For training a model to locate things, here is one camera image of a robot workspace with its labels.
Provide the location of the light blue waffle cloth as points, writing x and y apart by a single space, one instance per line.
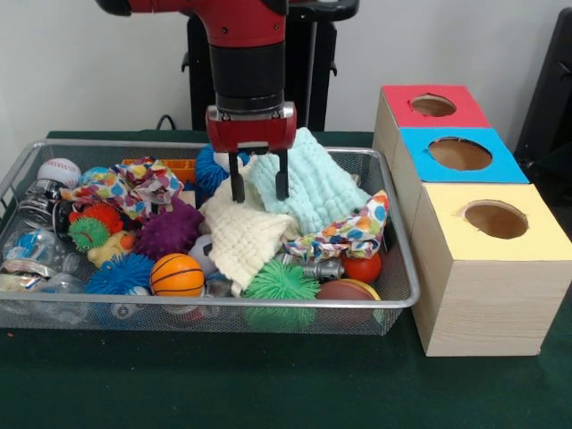
322 187

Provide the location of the orange toy basketball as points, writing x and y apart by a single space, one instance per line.
176 275

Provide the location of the yellow duck plush toy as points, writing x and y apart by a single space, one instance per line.
109 252

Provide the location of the black panel stand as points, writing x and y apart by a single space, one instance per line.
549 89

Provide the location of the purple spiky ball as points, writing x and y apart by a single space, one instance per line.
170 232

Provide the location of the wooden box with three holes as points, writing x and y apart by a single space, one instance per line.
491 304

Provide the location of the white baseball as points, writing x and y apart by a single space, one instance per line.
58 172

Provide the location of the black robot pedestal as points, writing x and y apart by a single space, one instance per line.
313 67

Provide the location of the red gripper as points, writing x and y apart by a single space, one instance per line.
250 132

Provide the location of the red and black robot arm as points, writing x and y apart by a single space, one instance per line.
248 67

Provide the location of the cream waffle cloth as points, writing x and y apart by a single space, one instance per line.
241 237

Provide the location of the colourful dot print cloth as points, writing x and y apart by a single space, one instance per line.
134 183
353 234

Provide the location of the dark green table cloth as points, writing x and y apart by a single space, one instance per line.
268 384

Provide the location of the green spiky puffer ball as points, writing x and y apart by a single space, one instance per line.
281 281

